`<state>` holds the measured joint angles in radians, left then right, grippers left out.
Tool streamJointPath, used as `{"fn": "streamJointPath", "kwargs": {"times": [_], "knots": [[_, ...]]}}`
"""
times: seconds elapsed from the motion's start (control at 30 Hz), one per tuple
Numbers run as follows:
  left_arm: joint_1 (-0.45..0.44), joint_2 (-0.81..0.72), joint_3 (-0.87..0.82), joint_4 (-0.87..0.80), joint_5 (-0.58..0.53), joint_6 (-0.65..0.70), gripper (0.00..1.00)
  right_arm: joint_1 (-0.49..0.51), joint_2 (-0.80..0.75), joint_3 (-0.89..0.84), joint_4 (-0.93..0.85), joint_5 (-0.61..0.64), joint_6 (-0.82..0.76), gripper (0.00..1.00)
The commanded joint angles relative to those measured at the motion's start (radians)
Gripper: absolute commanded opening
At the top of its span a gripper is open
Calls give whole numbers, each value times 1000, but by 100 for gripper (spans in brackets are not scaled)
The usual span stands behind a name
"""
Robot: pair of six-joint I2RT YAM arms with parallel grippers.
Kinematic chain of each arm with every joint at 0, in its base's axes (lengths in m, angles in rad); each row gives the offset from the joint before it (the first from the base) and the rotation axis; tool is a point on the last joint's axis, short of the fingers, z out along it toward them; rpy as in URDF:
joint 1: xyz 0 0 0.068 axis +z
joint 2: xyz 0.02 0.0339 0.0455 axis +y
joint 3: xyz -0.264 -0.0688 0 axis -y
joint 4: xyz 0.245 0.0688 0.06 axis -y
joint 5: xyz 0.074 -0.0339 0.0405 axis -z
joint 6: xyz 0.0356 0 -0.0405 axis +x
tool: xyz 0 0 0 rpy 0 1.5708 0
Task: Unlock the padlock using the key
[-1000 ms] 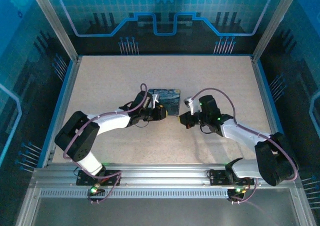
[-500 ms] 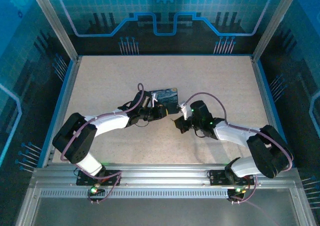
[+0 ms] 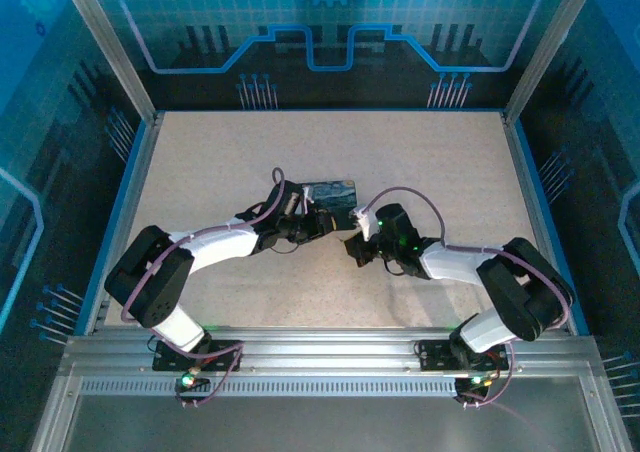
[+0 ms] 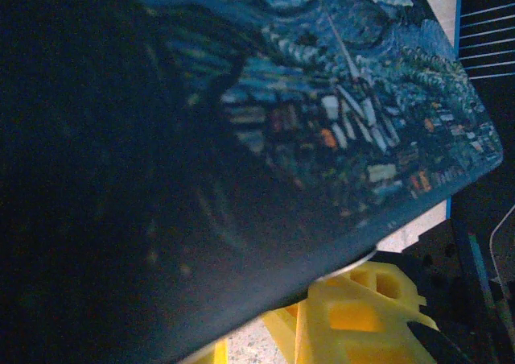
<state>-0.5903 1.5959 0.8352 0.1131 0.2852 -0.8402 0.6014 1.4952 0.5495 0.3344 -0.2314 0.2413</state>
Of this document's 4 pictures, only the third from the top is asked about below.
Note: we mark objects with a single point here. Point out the starry night printed box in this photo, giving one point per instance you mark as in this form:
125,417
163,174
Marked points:
332,197

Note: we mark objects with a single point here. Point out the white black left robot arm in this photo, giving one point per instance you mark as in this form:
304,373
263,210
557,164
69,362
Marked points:
165,282

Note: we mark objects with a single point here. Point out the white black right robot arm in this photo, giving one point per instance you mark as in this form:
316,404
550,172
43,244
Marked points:
505,282

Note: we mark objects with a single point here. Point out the right controller board with LED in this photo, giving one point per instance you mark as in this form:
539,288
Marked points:
475,383

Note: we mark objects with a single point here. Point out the controller board with led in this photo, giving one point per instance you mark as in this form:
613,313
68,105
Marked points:
475,383
190,381

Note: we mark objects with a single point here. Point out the grey metal front panel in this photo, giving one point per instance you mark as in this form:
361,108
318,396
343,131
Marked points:
330,424

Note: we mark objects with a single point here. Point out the left controller board with LED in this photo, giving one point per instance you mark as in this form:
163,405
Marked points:
190,381

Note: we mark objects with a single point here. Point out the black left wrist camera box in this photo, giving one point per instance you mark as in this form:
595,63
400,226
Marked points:
286,198

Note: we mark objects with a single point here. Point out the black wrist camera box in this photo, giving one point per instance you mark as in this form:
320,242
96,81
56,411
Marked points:
286,198
397,227

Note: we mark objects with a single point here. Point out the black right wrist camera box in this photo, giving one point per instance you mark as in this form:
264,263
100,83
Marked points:
397,227

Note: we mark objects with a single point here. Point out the aluminium front mounting rail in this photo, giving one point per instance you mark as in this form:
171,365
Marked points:
330,352

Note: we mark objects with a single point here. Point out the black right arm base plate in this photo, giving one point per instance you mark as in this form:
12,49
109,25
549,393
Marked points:
435,356

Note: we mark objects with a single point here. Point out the aluminium side rail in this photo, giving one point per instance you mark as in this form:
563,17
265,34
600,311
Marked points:
545,222
120,222

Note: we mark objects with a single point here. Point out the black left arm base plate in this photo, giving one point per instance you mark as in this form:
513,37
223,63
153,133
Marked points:
172,359

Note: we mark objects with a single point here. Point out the aluminium frame post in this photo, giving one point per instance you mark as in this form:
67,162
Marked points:
110,47
550,47

